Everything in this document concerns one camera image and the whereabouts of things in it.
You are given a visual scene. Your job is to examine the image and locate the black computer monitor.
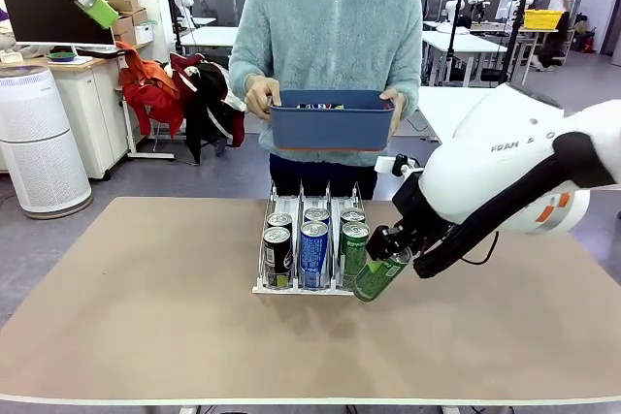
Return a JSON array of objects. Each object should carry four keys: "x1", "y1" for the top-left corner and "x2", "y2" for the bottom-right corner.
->
[{"x1": 0, "y1": 0, "x2": 116, "y2": 47}]

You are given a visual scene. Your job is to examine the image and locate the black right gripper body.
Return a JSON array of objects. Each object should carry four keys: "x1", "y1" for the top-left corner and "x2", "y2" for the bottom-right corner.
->
[{"x1": 391, "y1": 174, "x2": 455, "y2": 255}]

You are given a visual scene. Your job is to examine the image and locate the black can with yellow base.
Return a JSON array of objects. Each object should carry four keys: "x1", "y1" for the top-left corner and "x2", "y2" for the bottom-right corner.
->
[{"x1": 262, "y1": 227, "x2": 292, "y2": 289}]

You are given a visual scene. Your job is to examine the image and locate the blue plastic bin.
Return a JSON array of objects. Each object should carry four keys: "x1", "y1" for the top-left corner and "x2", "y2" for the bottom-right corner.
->
[{"x1": 268, "y1": 89, "x2": 397, "y2": 152}]

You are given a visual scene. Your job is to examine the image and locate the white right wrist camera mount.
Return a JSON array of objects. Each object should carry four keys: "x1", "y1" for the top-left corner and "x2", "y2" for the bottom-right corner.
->
[{"x1": 376, "y1": 153, "x2": 426, "y2": 178}]

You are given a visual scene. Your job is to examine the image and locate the person in teal fleece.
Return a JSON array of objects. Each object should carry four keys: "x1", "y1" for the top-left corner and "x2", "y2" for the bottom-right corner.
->
[{"x1": 228, "y1": 0, "x2": 423, "y2": 166}]

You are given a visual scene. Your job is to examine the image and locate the person's right hand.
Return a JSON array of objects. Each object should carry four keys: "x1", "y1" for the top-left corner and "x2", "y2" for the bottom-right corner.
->
[{"x1": 245, "y1": 75, "x2": 282, "y2": 119}]

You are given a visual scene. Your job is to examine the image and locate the black tripod stand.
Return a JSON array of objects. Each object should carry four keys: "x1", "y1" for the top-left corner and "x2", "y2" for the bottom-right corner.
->
[
  {"x1": 444, "y1": 0, "x2": 468, "y2": 81},
  {"x1": 495, "y1": 0, "x2": 536, "y2": 91}
]

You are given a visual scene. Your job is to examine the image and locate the black right arm cable sleeve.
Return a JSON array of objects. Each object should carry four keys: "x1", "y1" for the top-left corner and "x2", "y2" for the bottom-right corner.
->
[{"x1": 411, "y1": 131, "x2": 610, "y2": 280}]

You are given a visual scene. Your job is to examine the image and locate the orange jacket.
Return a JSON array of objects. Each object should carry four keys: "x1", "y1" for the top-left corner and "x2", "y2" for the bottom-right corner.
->
[{"x1": 115, "y1": 40, "x2": 186, "y2": 139}]

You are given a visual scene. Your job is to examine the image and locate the small white box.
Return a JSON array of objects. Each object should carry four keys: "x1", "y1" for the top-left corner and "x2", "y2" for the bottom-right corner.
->
[{"x1": 134, "y1": 20, "x2": 155, "y2": 45}]

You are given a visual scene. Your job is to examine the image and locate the person's left hand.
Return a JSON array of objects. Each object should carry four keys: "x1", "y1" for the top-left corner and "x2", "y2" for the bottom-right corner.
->
[{"x1": 379, "y1": 88, "x2": 409, "y2": 137}]

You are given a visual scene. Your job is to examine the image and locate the light green beverage can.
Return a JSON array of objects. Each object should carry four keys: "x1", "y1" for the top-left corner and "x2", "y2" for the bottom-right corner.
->
[
  {"x1": 341, "y1": 221, "x2": 373, "y2": 289},
  {"x1": 339, "y1": 207, "x2": 368, "y2": 226}
]

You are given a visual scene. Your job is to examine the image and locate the white wire can dispenser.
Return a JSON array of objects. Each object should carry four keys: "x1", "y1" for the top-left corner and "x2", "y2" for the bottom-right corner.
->
[{"x1": 251, "y1": 179, "x2": 377, "y2": 297}]

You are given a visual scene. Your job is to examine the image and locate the red black white jacket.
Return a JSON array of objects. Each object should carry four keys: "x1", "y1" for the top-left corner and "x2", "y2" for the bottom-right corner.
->
[{"x1": 169, "y1": 50, "x2": 247, "y2": 166}]

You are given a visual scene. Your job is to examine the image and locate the white clothes rack frame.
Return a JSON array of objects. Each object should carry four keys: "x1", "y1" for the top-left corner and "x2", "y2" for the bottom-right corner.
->
[{"x1": 114, "y1": 86, "x2": 177, "y2": 162}]

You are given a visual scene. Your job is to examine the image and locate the black trousers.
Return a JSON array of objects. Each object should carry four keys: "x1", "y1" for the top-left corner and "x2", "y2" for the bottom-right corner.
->
[{"x1": 269, "y1": 151, "x2": 378, "y2": 201}]

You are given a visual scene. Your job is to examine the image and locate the white background table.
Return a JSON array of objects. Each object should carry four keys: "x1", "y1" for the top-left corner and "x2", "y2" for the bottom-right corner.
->
[
  {"x1": 420, "y1": 28, "x2": 509, "y2": 89},
  {"x1": 178, "y1": 24, "x2": 242, "y2": 52}
]

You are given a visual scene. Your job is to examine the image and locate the yellow plastic crate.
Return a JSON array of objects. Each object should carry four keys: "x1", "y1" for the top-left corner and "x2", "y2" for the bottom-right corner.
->
[{"x1": 523, "y1": 8, "x2": 566, "y2": 30}]

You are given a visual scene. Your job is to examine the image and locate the large white side table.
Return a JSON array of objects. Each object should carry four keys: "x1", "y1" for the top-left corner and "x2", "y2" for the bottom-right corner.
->
[{"x1": 415, "y1": 86, "x2": 510, "y2": 143}]

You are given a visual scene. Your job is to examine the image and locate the blue beverage can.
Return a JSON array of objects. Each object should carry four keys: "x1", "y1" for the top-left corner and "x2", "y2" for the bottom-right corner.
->
[
  {"x1": 303, "y1": 207, "x2": 331, "y2": 226},
  {"x1": 299, "y1": 220, "x2": 331, "y2": 289}
]

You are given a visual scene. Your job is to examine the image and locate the wooden shelf table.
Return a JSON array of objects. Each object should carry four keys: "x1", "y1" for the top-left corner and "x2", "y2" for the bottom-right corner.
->
[{"x1": 517, "y1": 25, "x2": 577, "y2": 66}]

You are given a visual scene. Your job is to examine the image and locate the white cylindrical air purifier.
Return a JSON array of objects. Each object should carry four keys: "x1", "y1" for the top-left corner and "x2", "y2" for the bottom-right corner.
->
[{"x1": 0, "y1": 64, "x2": 93, "y2": 220}]

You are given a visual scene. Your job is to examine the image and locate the white cabinet desk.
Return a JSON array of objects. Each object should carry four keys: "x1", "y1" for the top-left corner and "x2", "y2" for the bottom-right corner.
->
[{"x1": 0, "y1": 43, "x2": 147, "y2": 180}]

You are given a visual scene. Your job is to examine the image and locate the dark green beverage can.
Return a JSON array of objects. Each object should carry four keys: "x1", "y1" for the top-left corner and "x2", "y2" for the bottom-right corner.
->
[{"x1": 352, "y1": 246, "x2": 413, "y2": 303}]

